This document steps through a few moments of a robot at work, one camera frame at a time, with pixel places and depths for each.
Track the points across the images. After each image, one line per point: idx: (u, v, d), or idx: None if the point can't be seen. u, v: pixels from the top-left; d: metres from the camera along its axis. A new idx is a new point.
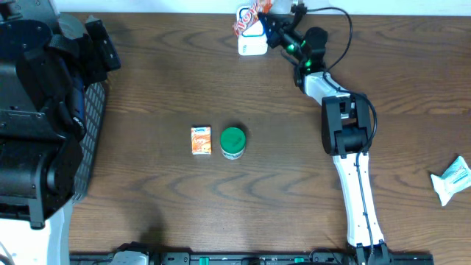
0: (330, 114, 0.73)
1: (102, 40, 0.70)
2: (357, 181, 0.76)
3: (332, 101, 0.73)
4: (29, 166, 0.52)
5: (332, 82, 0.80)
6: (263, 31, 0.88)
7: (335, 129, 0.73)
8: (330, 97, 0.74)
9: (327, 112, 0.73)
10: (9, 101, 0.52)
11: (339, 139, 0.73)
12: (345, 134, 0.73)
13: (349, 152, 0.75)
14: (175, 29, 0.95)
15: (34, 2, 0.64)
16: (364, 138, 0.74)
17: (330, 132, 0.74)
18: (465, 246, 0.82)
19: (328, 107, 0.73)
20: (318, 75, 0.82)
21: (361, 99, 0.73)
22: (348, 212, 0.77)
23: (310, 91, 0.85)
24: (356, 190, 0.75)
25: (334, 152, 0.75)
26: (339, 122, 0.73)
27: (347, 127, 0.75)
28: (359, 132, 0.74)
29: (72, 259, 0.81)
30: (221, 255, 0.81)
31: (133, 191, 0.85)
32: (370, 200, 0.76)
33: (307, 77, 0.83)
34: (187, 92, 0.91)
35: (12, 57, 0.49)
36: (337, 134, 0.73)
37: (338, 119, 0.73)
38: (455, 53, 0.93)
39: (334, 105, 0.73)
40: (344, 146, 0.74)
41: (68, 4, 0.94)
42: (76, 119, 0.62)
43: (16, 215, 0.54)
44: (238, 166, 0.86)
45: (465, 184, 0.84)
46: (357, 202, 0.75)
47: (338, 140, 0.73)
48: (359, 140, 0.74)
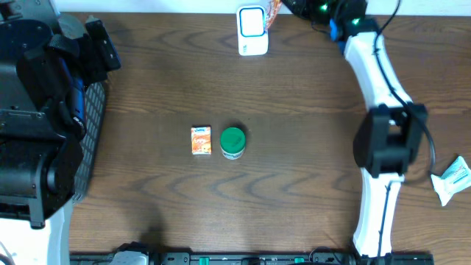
0: (375, 125, 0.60)
1: (102, 40, 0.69)
2: (381, 201, 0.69)
3: (380, 112, 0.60)
4: (29, 165, 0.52)
5: (382, 62, 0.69)
6: (263, 31, 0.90)
7: (378, 143, 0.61)
8: (377, 108, 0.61)
9: (373, 121, 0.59)
10: (9, 101, 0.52)
11: (379, 154, 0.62)
12: (388, 150, 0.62)
13: (384, 171, 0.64)
14: (175, 29, 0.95)
15: (35, 2, 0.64)
16: (408, 156, 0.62)
17: (371, 146, 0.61)
18: (466, 246, 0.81)
19: (376, 116, 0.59)
20: (367, 43, 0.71)
21: (414, 110, 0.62)
22: (362, 223, 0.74)
23: (350, 55, 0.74)
24: (379, 209, 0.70)
25: (368, 170, 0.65)
26: (384, 135, 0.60)
27: (395, 143, 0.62)
28: (402, 150, 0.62)
29: (72, 259, 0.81)
30: (221, 255, 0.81)
31: (133, 191, 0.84)
32: (389, 219, 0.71)
33: (352, 40, 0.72)
34: (187, 92, 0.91)
35: (12, 57, 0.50)
36: (380, 149, 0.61)
37: (385, 131, 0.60)
38: (455, 53, 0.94)
39: (383, 116, 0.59)
40: (380, 165, 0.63)
41: (69, 3, 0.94)
42: (76, 119, 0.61)
43: (16, 215, 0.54)
44: (238, 167, 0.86)
45: (466, 184, 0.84)
46: (376, 218, 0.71)
47: (377, 157, 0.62)
48: (401, 158, 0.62)
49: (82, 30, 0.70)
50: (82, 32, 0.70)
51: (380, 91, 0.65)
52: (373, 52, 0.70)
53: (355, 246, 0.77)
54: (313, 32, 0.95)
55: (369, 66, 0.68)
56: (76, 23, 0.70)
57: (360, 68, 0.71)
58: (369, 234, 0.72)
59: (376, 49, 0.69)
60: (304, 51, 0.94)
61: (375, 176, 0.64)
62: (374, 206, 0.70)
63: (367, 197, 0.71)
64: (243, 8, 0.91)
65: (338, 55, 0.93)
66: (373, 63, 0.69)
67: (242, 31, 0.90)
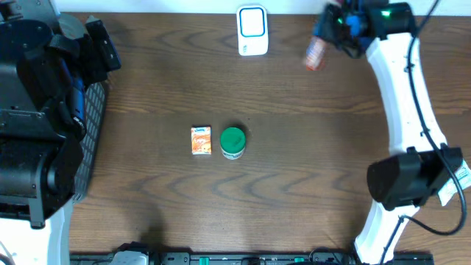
0: (402, 177, 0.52)
1: (102, 40, 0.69)
2: (391, 226, 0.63)
3: (408, 160, 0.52)
4: (29, 165, 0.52)
5: (415, 80, 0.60)
6: (263, 31, 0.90)
7: (401, 188, 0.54)
8: (408, 157, 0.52)
9: (400, 174, 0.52)
10: (9, 101, 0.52)
11: (397, 198, 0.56)
12: (408, 193, 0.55)
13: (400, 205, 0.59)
14: (176, 29, 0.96)
15: (35, 3, 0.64)
16: (427, 196, 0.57)
17: (391, 191, 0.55)
18: (465, 246, 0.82)
19: (404, 166, 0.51)
20: (400, 53, 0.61)
21: (450, 154, 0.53)
22: (368, 238, 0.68)
23: (376, 61, 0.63)
24: (388, 232, 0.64)
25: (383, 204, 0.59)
26: (408, 184, 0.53)
27: (419, 182, 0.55)
28: (426, 191, 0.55)
29: (72, 259, 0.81)
30: (221, 255, 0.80)
31: (133, 191, 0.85)
32: (397, 236, 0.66)
33: (381, 46, 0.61)
34: (187, 93, 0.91)
35: (12, 57, 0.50)
36: (400, 193, 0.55)
37: (410, 180, 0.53)
38: (455, 54, 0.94)
39: (411, 166, 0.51)
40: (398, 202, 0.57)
41: (69, 3, 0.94)
42: (76, 119, 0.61)
43: (16, 215, 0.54)
44: (238, 166, 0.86)
45: None
46: (383, 238, 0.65)
47: (394, 199, 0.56)
48: (422, 197, 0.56)
49: (82, 30, 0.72)
50: (82, 32, 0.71)
51: (409, 121, 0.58)
52: (406, 68, 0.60)
53: (355, 245, 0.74)
54: (313, 32, 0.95)
55: (398, 85, 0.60)
56: (77, 23, 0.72)
57: (386, 82, 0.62)
58: (373, 249, 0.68)
59: (409, 64, 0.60)
60: (304, 51, 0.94)
61: (390, 209, 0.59)
62: (383, 229, 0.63)
63: (377, 215, 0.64)
64: (243, 8, 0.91)
65: (338, 55, 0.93)
66: (404, 81, 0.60)
67: (242, 31, 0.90)
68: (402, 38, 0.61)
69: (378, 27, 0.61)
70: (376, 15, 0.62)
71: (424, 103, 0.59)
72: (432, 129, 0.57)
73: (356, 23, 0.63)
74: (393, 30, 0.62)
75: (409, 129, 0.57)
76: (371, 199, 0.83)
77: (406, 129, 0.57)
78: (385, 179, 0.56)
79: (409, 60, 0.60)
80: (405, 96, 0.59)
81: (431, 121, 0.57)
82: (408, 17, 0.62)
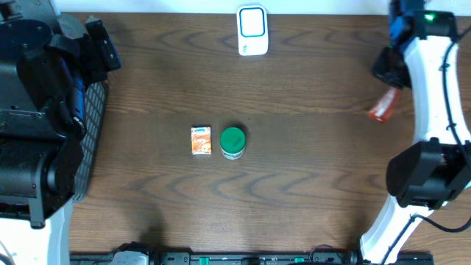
0: (420, 165, 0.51)
1: (103, 40, 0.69)
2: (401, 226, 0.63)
3: (432, 149, 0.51)
4: (29, 165, 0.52)
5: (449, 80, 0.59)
6: (264, 30, 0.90)
7: (419, 179, 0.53)
8: (430, 146, 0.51)
9: (419, 161, 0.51)
10: (9, 101, 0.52)
11: (413, 191, 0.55)
12: (425, 188, 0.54)
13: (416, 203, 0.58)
14: (175, 29, 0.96)
15: (35, 3, 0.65)
16: (443, 197, 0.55)
17: (406, 181, 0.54)
18: (465, 246, 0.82)
19: (426, 153, 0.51)
20: (437, 54, 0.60)
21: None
22: (374, 235, 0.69)
23: (413, 60, 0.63)
24: (396, 230, 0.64)
25: (399, 198, 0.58)
26: (426, 175, 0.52)
27: (437, 178, 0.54)
28: (444, 188, 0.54)
29: (72, 259, 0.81)
30: (221, 255, 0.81)
31: (133, 191, 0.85)
32: (405, 238, 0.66)
33: (420, 46, 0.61)
34: (187, 93, 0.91)
35: (12, 57, 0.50)
36: (416, 185, 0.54)
37: (428, 171, 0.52)
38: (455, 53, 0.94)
39: (434, 155, 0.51)
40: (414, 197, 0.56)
41: (68, 3, 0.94)
42: (76, 119, 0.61)
43: (15, 215, 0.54)
44: (238, 167, 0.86)
45: None
46: (391, 237, 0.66)
47: (409, 192, 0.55)
48: (439, 196, 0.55)
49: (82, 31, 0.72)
50: (83, 34, 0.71)
51: (436, 115, 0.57)
52: (441, 67, 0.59)
53: (359, 241, 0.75)
54: (313, 32, 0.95)
55: (431, 81, 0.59)
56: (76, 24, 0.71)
57: (419, 79, 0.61)
58: (377, 246, 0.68)
59: (444, 64, 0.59)
60: (304, 51, 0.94)
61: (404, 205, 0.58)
62: (392, 227, 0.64)
63: (388, 213, 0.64)
64: (243, 8, 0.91)
65: (338, 55, 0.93)
66: (437, 79, 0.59)
67: (242, 31, 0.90)
68: (440, 42, 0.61)
69: (420, 28, 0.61)
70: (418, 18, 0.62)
71: (455, 103, 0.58)
72: (458, 128, 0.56)
73: (399, 24, 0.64)
74: (433, 33, 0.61)
75: (436, 122, 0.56)
76: (371, 199, 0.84)
77: (433, 122, 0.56)
78: (404, 169, 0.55)
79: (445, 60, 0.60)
80: (438, 93, 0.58)
81: (459, 119, 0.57)
82: (451, 24, 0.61)
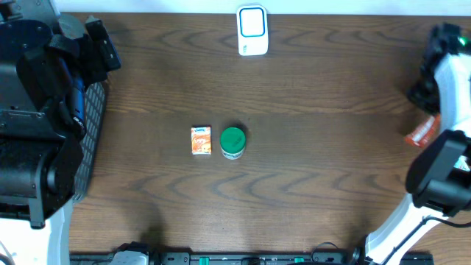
0: (442, 153, 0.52)
1: (103, 40, 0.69)
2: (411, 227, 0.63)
3: (457, 140, 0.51)
4: (29, 166, 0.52)
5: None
6: (263, 30, 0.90)
7: (438, 172, 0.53)
8: (456, 136, 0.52)
9: (442, 149, 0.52)
10: (9, 101, 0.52)
11: (431, 188, 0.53)
12: (444, 186, 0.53)
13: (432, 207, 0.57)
14: (175, 29, 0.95)
15: (35, 3, 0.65)
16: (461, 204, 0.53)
17: (426, 173, 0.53)
18: (465, 246, 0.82)
19: (450, 141, 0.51)
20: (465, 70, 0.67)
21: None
22: (382, 233, 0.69)
23: (444, 75, 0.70)
24: (405, 231, 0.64)
25: (414, 196, 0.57)
26: (447, 168, 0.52)
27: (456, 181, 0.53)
28: (463, 193, 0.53)
29: (72, 259, 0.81)
30: (221, 255, 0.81)
31: (133, 191, 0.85)
32: (412, 241, 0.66)
33: (453, 60, 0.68)
34: (187, 93, 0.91)
35: (12, 57, 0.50)
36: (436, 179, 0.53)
37: (450, 163, 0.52)
38: None
39: (458, 145, 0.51)
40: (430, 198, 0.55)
41: (68, 3, 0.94)
42: (76, 119, 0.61)
43: (16, 215, 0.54)
44: (238, 167, 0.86)
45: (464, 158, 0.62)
46: (399, 238, 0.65)
47: (427, 188, 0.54)
48: (457, 202, 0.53)
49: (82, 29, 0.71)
50: (82, 32, 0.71)
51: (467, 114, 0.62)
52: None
53: (365, 239, 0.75)
54: (314, 31, 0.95)
55: (461, 89, 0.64)
56: (75, 23, 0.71)
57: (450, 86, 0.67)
58: (383, 246, 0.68)
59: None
60: (304, 51, 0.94)
61: (418, 205, 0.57)
62: (401, 228, 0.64)
63: (400, 213, 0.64)
64: (243, 8, 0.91)
65: (338, 55, 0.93)
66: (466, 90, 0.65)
67: (242, 31, 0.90)
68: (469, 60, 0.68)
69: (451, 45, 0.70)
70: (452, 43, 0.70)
71: None
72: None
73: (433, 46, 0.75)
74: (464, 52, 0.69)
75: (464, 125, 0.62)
76: (371, 199, 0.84)
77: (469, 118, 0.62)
78: (425, 163, 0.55)
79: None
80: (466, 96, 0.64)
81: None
82: None
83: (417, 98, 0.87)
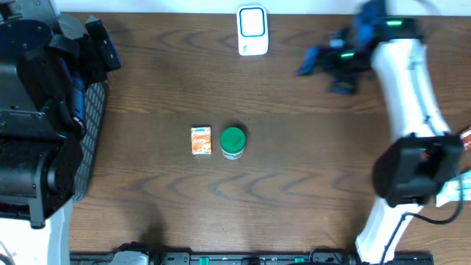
0: (402, 161, 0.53)
1: (102, 40, 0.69)
2: (392, 225, 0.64)
3: (412, 145, 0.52)
4: (29, 165, 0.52)
5: (416, 79, 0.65)
6: (263, 31, 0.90)
7: (403, 177, 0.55)
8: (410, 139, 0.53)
9: (400, 157, 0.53)
10: (9, 101, 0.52)
11: (397, 189, 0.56)
12: (410, 184, 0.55)
13: (408, 202, 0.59)
14: (175, 29, 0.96)
15: (35, 3, 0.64)
16: (430, 192, 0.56)
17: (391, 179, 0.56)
18: (465, 246, 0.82)
19: (405, 149, 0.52)
20: (405, 54, 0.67)
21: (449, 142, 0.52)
22: (369, 235, 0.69)
23: (384, 64, 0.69)
24: (388, 229, 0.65)
25: (387, 198, 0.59)
26: (407, 171, 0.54)
27: (422, 175, 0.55)
28: (428, 182, 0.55)
29: (72, 259, 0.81)
30: (221, 255, 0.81)
31: (133, 191, 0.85)
32: (397, 236, 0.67)
33: (391, 47, 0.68)
34: (187, 92, 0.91)
35: (12, 57, 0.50)
36: (400, 182, 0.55)
37: (411, 168, 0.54)
38: (455, 53, 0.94)
39: (415, 150, 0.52)
40: (405, 196, 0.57)
41: (68, 3, 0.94)
42: (76, 119, 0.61)
43: (16, 215, 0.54)
44: (238, 166, 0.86)
45: (420, 79, 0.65)
46: (385, 236, 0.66)
47: (394, 191, 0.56)
48: (427, 191, 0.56)
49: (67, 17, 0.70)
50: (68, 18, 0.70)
51: (413, 110, 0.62)
52: (411, 65, 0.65)
53: (356, 243, 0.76)
54: (313, 32, 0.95)
55: (403, 81, 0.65)
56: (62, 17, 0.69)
57: (391, 77, 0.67)
58: (374, 247, 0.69)
59: (412, 63, 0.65)
60: (304, 51, 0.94)
61: (397, 205, 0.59)
62: (384, 228, 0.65)
63: (379, 214, 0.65)
64: (243, 8, 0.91)
65: None
66: (406, 77, 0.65)
67: (242, 31, 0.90)
68: (405, 44, 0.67)
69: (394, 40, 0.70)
70: (381, 19, 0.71)
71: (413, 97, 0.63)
72: (434, 118, 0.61)
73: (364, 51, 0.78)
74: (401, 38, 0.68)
75: (413, 113, 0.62)
76: (371, 199, 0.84)
77: (410, 115, 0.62)
78: (388, 168, 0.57)
79: (413, 60, 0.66)
80: (408, 90, 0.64)
81: (433, 112, 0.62)
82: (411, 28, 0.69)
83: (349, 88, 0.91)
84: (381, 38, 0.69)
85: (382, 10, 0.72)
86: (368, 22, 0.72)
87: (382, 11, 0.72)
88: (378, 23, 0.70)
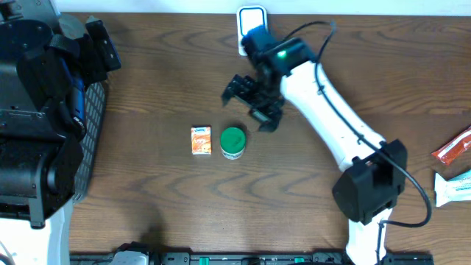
0: (360, 188, 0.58)
1: (102, 40, 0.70)
2: (374, 227, 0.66)
3: (360, 171, 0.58)
4: (29, 165, 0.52)
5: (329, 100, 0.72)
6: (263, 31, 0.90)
7: (366, 199, 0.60)
8: (357, 168, 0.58)
9: (358, 187, 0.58)
10: (9, 101, 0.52)
11: (366, 209, 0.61)
12: (374, 202, 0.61)
13: (376, 213, 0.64)
14: (175, 29, 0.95)
15: (35, 3, 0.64)
16: (394, 196, 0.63)
17: (358, 205, 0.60)
18: (465, 246, 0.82)
19: (357, 179, 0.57)
20: (310, 80, 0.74)
21: (391, 146, 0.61)
22: (358, 244, 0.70)
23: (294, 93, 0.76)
24: (371, 232, 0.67)
25: (360, 218, 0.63)
26: (368, 193, 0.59)
27: (382, 186, 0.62)
28: (388, 189, 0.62)
29: (72, 259, 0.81)
30: (221, 255, 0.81)
31: (133, 191, 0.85)
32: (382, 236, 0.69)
33: (291, 83, 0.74)
34: (187, 93, 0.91)
35: (12, 57, 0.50)
36: (366, 203, 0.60)
37: (369, 189, 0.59)
38: (455, 53, 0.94)
39: (364, 175, 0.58)
40: (372, 211, 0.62)
41: (68, 3, 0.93)
42: (76, 119, 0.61)
43: (16, 215, 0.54)
44: (238, 167, 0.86)
45: (328, 95, 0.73)
46: (371, 240, 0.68)
47: (363, 211, 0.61)
48: (389, 199, 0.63)
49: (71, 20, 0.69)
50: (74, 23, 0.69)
51: (343, 135, 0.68)
52: (319, 90, 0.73)
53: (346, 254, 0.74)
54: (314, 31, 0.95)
55: (319, 107, 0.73)
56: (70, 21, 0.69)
57: (307, 106, 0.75)
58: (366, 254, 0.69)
59: (320, 88, 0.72)
60: None
61: (369, 222, 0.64)
62: (368, 232, 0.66)
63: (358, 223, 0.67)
64: (243, 8, 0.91)
65: (338, 55, 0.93)
66: (324, 103, 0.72)
67: (242, 31, 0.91)
68: (307, 73, 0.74)
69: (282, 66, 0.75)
70: (268, 49, 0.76)
71: (336, 121, 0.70)
72: (366, 135, 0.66)
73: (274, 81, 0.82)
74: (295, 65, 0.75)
75: (344, 141, 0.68)
76: None
77: (343, 144, 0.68)
78: (350, 196, 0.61)
79: (319, 85, 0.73)
80: (327, 115, 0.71)
81: (361, 129, 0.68)
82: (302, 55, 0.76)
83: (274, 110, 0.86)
84: (279, 68, 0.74)
85: (261, 42, 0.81)
86: (256, 56, 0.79)
87: (263, 41, 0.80)
88: (264, 54, 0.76)
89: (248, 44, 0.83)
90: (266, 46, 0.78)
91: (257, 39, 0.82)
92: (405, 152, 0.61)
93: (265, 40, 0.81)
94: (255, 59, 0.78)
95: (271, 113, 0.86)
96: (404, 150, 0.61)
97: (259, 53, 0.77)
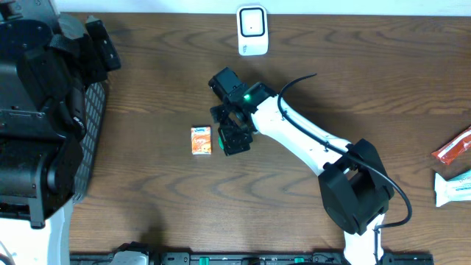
0: (338, 193, 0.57)
1: (102, 40, 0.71)
2: (372, 230, 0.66)
3: (330, 175, 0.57)
4: (29, 165, 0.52)
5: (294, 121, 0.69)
6: (263, 31, 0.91)
7: (351, 206, 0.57)
8: (327, 171, 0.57)
9: (335, 191, 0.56)
10: (9, 101, 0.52)
11: (358, 218, 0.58)
12: (364, 207, 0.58)
13: (371, 220, 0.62)
14: (175, 29, 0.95)
15: (35, 2, 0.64)
16: (385, 198, 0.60)
17: (346, 213, 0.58)
18: (465, 246, 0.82)
19: (329, 182, 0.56)
20: (272, 110, 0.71)
21: (360, 146, 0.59)
22: (355, 247, 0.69)
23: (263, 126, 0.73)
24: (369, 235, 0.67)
25: (357, 230, 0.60)
26: (352, 198, 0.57)
27: (368, 190, 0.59)
28: (375, 191, 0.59)
29: (72, 259, 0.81)
30: (221, 255, 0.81)
31: (133, 191, 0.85)
32: (379, 239, 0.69)
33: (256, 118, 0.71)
34: (187, 93, 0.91)
35: (12, 57, 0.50)
36: (355, 210, 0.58)
37: (351, 193, 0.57)
38: (455, 53, 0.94)
39: (336, 178, 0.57)
40: (366, 221, 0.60)
41: (68, 3, 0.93)
42: (76, 119, 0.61)
43: (16, 215, 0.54)
44: (238, 166, 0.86)
45: (291, 114, 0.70)
46: (369, 242, 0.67)
47: (357, 221, 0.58)
48: (380, 204, 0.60)
49: (81, 29, 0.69)
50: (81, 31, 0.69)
51: (311, 148, 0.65)
52: (282, 116, 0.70)
53: (344, 256, 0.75)
54: (313, 32, 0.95)
55: (287, 132, 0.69)
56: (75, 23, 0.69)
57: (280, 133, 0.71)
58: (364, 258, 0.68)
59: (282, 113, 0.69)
60: (304, 51, 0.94)
61: (364, 230, 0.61)
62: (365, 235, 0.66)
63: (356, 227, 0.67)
64: (243, 8, 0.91)
65: (338, 56, 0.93)
66: (290, 126, 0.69)
67: (242, 31, 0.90)
68: (268, 104, 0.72)
69: (249, 110, 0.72)
70: (234, 94, 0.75)
71: (304, 140, 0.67)
72: (332, 140, 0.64)
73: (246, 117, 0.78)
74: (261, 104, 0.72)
75: (314, 154, 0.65)
76: None
77: (313, 157, 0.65)
78: (335, 205, 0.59)
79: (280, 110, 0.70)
80: (297, 138, 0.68)
81: (327, 137, 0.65)
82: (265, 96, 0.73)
83: (238, 140, 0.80)
84: (247, 112, 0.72)
85: (228, 85, 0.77)
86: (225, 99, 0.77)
87: (230, 83, 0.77)
88: (232, 100, 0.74)
89: (215, 85, 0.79)
90: (234, 87, 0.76)
91: (224, 80, 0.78)
92: (375, 151, 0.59)
93: (232, 81, 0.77)
94: (224, 102, 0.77)
95: (235, 141, 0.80)
96: (372, 146, 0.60)
97: (227, 96, 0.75)
